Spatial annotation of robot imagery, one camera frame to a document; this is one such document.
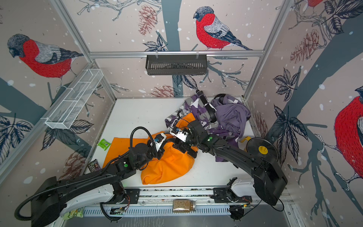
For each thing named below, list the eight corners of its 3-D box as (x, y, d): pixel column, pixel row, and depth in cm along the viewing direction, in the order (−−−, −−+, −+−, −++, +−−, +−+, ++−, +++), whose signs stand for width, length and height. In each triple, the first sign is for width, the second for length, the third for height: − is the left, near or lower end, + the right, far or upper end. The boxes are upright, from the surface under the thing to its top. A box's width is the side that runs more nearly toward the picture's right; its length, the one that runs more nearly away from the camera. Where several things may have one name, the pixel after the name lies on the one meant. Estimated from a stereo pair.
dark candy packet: (89, 165, 87) (87, 164, 85) (96, 160, 89) (95, 158, 88) (93, 174, 84) (91, 173, 82) (101, 168, 86) (99, 167, 84)
